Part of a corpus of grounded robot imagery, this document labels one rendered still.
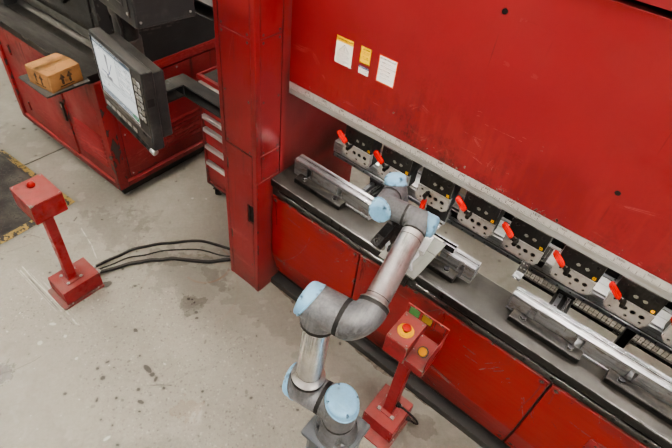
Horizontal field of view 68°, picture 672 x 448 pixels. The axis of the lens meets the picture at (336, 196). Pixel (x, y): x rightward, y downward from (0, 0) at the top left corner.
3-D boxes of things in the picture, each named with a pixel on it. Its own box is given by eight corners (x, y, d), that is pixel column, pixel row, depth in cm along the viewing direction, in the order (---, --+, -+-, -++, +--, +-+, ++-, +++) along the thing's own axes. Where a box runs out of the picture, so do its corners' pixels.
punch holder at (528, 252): (499, 246, 197) (513, 216, 186) (508, 235, 202) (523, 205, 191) (535, 267, 190) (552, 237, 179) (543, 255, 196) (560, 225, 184)
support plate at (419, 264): (377, 256, 211) (378, 255, 210) (411, 224, 227) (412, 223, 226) (413, 280, 204) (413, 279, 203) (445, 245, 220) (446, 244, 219)
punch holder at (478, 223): (455, 220, 205) (466, 190, 194) (465, 210, 210) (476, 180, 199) (488, 239, 199) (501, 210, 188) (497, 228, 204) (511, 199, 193)
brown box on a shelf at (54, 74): (18, 78, 285) (11, 58, 277) (61, 63, 301) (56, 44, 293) (47, 99, 273) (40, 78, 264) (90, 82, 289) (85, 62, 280)
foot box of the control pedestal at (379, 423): (352, 427, 256) (355, 417, 248) (380, 392, 271) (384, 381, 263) (384, 454, 248) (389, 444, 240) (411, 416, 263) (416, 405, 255)
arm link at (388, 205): (400, 213, 155) (413, 196, 163) (368, 199, 158) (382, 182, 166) (395, 232, 159) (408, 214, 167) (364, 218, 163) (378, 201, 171)
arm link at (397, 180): (378, 180, 166) (388, 168, 173) (381, 208, 172) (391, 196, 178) (400, 183, 163) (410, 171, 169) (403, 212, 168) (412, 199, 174)
